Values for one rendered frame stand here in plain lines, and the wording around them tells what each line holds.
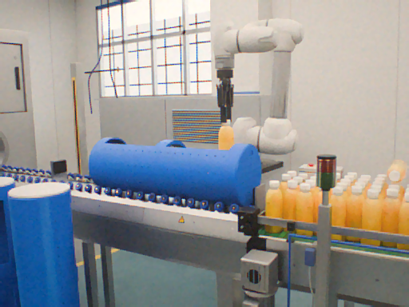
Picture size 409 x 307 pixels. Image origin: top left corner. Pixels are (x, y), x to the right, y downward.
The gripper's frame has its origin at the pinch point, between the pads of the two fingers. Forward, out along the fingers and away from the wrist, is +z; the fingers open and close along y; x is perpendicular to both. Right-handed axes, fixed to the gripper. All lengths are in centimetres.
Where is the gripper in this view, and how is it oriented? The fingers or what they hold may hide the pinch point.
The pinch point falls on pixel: (226, 114)
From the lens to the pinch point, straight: 179.3
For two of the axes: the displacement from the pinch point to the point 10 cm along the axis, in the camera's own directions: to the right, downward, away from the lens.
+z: 0.3, 9.9, 1.4
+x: 8.7, 0.4, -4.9
